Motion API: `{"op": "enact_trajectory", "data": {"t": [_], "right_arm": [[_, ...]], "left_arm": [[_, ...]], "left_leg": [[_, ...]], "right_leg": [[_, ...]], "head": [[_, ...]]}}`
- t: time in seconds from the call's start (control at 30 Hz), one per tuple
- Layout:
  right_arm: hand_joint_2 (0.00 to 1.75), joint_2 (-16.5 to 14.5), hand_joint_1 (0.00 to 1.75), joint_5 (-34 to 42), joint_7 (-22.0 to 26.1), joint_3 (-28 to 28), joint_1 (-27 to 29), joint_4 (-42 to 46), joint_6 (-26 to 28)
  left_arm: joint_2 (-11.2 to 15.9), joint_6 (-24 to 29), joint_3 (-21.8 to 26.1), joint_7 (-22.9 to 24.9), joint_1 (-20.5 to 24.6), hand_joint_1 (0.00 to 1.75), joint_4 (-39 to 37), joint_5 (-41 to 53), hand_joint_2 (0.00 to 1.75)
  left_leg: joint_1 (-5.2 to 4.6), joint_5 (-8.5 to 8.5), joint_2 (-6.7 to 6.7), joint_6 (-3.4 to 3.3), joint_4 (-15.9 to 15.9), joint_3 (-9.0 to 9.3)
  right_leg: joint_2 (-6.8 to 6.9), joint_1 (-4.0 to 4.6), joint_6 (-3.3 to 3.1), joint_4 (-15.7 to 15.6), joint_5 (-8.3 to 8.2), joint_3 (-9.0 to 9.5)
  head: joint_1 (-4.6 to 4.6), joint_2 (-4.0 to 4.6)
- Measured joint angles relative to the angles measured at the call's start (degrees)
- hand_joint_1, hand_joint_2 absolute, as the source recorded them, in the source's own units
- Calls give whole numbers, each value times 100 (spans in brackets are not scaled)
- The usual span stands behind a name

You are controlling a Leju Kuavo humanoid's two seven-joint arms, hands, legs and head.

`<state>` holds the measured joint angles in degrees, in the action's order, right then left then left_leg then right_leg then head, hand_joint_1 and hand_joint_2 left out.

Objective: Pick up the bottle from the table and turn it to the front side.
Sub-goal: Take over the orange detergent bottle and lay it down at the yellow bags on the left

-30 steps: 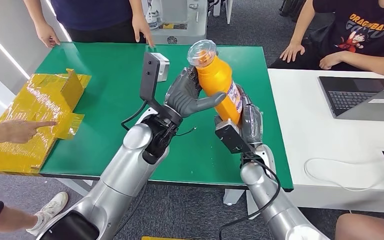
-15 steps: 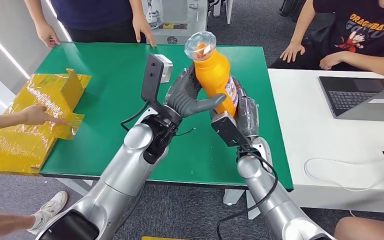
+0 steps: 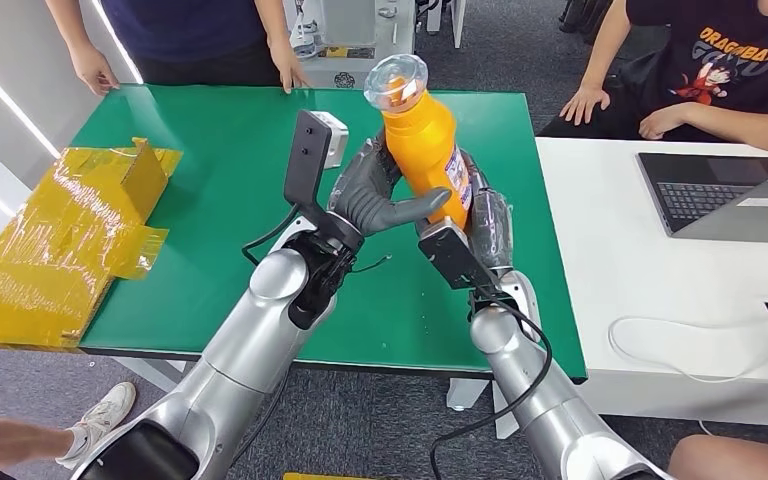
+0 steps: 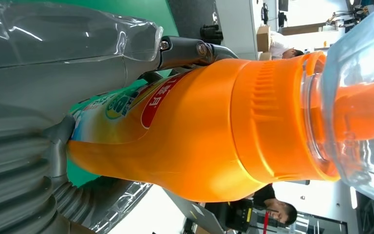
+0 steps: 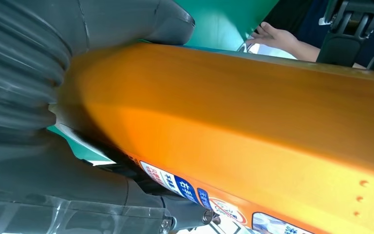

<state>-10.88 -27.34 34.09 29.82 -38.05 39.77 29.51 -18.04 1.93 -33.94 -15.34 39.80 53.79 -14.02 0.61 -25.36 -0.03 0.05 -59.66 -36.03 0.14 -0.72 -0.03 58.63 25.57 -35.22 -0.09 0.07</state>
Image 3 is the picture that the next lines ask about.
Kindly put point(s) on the white machine base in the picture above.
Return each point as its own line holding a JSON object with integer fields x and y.
{"x": 357, "y": 73}

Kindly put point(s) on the yellow taped cardboard box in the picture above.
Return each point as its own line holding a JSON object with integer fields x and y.
{"x": 46, "y": 265}

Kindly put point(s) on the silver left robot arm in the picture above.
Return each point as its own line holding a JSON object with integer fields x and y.
{"x": 258, "y": 338}

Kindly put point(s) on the yellow flat object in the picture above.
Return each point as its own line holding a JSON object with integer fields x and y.
{"x": 331, "y": 477}

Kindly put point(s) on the green table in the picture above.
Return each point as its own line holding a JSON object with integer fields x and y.
{"x": 225, "y": 199}

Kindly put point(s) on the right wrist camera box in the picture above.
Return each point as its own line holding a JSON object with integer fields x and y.
{"x": 450, "y": 258}

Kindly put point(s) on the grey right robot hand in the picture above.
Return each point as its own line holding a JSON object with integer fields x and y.
{"x": 493, "y": 228}

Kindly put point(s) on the white office desk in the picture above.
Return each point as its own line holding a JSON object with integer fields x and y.
{"x": 458, "y": 26}

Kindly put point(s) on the white table foot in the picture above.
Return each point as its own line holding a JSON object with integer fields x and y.
{"x": 467, "y": 394}
{"x": 152, "y": 372}

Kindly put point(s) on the black bulky object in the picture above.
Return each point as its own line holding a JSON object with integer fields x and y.
{"x": 576, "y": 13}

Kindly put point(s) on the grey laptop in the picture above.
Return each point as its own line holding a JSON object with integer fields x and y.
{"x": 695, "y": 195}

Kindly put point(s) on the person's hand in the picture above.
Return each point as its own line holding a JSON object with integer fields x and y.
{"x": 662, "y": 122}
{"x": 289, "y": 66}
{"x": 584, "y": 104}
{"x": 96, "y": 69}

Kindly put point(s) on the orange plastic bottle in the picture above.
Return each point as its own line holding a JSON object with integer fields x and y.
{"x": 420, "y": 139}

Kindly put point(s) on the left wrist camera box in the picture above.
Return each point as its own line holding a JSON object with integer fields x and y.
{"x": 331, "y": 139}

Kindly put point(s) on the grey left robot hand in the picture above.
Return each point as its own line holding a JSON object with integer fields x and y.
{"x": 364, "y": 199}

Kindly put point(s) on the person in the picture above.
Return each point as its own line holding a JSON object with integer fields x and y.
{"x": 13, "y": 440}
{"x": 178, "y": 26}
{"x": 735, "y": 460}
{"x": 742, "y": 66}

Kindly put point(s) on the white shoe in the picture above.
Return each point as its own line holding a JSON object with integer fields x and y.
{"x": 102, "y": 417}

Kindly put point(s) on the person's left hand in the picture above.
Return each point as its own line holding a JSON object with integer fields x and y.
{"x": 289, "y": 66}
{"x": 662, "y": 122}

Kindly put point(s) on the person's right hand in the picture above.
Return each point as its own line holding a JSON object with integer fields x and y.
{"x": 584, "y": 104}
{"x": 96, "y": 69}

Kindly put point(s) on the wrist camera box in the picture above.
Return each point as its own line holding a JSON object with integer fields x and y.
{"x": 450, "y": 258}
{"x": 331, "y": 139}

